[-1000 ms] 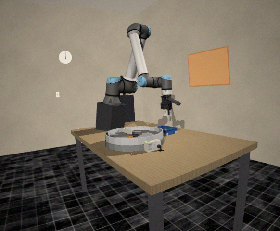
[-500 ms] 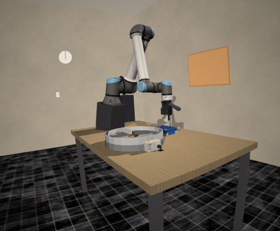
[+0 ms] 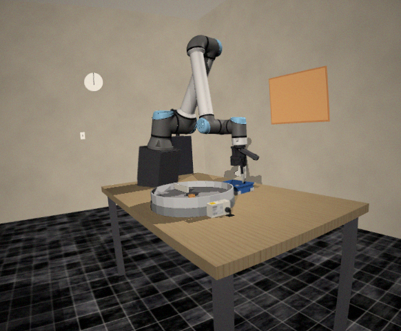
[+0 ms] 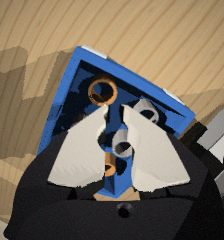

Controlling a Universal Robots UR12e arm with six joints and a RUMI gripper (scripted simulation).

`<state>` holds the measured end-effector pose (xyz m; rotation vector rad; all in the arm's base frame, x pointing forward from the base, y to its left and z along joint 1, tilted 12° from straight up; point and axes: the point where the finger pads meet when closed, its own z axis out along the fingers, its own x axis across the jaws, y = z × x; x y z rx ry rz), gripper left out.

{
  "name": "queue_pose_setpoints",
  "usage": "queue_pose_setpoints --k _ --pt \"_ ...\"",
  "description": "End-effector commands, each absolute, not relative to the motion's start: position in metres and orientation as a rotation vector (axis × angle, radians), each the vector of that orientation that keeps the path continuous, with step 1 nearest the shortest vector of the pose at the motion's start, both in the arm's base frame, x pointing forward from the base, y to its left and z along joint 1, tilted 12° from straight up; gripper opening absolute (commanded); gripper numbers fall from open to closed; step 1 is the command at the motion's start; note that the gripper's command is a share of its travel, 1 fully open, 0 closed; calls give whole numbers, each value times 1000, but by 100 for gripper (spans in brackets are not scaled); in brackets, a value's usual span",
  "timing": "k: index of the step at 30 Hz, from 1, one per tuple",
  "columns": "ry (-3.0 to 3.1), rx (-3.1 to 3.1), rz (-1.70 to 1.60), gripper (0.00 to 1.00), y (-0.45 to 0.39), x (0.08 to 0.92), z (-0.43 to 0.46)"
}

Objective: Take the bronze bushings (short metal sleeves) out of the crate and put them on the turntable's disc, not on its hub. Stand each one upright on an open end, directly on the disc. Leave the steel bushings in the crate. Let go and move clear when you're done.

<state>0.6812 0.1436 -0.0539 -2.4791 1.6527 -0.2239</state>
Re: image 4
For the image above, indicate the blue crate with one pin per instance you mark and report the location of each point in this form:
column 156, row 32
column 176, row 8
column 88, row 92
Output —
column 72, row 98

